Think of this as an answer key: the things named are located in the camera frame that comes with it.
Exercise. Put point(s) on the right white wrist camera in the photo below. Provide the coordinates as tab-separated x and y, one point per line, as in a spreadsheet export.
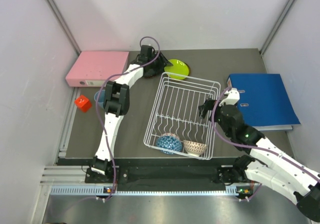
231	97

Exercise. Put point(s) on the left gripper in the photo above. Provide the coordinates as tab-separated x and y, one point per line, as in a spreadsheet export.
162	62

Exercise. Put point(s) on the yellow patterned plate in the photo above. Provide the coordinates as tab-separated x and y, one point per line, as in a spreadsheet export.
190	70

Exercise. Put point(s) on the white wire dish rack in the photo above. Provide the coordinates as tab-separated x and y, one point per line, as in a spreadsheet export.
175	110

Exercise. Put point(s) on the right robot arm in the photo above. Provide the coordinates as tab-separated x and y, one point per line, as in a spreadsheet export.
265	163

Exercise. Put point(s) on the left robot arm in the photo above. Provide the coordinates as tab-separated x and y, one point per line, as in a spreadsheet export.
116	103

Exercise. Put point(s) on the red cube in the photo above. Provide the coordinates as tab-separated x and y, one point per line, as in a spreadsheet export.
83	103

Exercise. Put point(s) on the blue patterned bowl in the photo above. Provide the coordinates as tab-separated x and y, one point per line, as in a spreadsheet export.
169	141

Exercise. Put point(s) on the red floral plate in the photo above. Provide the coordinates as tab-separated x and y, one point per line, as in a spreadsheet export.
148	77

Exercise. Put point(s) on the blue plastic cup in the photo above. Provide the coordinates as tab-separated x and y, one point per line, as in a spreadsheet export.
99	98

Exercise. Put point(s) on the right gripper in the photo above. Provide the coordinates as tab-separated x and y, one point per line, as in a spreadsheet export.
207	106

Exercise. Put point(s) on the blue ring binder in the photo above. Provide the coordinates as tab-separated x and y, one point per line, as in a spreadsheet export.
263	101

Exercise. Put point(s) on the pink ring binder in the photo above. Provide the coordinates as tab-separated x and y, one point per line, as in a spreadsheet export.
92	68

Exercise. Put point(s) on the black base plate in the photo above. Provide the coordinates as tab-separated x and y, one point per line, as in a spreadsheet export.
221	170

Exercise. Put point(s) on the lime green plate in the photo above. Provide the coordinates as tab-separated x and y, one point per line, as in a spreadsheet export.
178	70

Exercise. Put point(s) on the red patterned white bowl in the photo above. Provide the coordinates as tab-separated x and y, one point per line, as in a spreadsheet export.
194	148

